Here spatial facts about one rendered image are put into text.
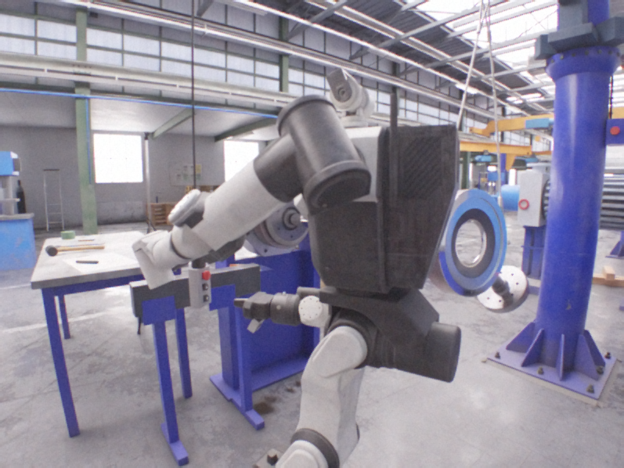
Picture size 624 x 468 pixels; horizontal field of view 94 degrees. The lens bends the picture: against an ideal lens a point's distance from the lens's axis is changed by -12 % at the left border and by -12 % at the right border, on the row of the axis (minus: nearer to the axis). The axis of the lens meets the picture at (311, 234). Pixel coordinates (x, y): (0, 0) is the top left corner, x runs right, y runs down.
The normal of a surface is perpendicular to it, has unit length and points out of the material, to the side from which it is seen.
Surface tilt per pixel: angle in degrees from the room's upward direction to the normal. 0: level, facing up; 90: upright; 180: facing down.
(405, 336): 90
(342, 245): 101
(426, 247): 90
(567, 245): 90
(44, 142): 90
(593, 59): 129
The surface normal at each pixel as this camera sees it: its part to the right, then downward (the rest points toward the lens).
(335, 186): 0.34, 0.86
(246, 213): 0.00, 0.65
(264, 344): 0.62, 0.11
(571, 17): -0.78, 0.09
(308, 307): -0.26, -0.42
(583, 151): -0.55, 0.12
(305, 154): -0.68, -0.05
